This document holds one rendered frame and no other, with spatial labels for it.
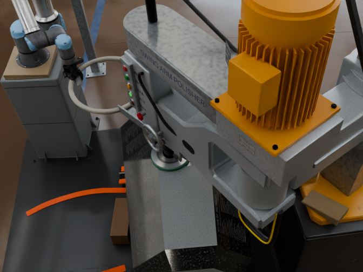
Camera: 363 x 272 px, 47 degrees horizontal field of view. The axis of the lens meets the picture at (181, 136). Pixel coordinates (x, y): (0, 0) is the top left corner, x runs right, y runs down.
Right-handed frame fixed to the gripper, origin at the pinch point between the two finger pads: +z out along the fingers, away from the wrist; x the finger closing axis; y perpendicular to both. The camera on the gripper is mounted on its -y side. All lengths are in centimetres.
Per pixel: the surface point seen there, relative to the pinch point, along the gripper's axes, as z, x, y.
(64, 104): 27.9, -17.6, 1.1
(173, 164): -5, 84, 39
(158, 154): -4, 74, 36
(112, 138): 87, -1, -21
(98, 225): 83, 29, 54
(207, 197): -4, 108, 51
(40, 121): 44, -37, 10
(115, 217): 70, 42, 50
